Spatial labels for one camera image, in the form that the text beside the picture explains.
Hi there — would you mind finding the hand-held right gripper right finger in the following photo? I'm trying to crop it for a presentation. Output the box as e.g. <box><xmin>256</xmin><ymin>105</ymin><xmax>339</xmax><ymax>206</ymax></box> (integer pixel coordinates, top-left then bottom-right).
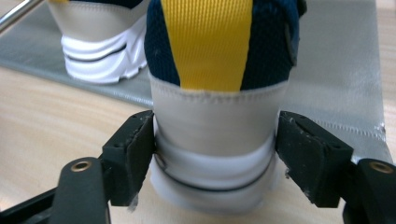
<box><xmin>275</xmin><ymin>110</ymin><xmax>355</xmax><ymax>209</ymax></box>

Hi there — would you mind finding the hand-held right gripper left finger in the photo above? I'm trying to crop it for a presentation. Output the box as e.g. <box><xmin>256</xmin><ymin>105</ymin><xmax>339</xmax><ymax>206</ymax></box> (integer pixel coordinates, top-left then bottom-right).
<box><xmin>100</xmin><ymin>109</ymin><xmax>157</xmax><ymax>207</ymax></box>

